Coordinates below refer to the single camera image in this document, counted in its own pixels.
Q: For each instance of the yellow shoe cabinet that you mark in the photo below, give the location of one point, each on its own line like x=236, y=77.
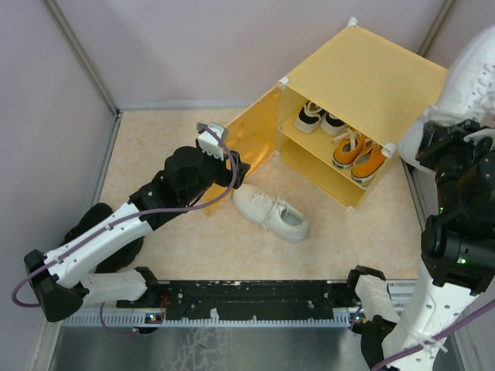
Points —
x=375, y=86

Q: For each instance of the yellow cabinet door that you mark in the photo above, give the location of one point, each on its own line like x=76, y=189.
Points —
x=252, y=133

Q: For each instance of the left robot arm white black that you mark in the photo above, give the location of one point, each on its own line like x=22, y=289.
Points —
x=86, y=268

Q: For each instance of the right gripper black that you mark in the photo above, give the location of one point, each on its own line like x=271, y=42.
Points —
x=431, y=141

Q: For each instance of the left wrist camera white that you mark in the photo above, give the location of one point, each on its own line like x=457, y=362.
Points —
x=208, y=144

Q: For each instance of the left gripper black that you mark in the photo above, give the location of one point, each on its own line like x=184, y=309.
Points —
x=237, y=168

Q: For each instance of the grey cable duct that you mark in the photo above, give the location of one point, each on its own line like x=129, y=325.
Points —
x=342, y=317

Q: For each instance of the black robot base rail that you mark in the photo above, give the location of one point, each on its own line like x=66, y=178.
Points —
x=265, y=299

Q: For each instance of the black white sneaker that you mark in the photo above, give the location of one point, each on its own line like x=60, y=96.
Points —
x=332, y=125
x=309, y=117

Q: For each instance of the orange sneaker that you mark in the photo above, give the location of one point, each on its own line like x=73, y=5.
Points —
x=367, y=163
x=349, y=145

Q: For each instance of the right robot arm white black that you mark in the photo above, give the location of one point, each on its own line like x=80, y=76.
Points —
x=457, y=252

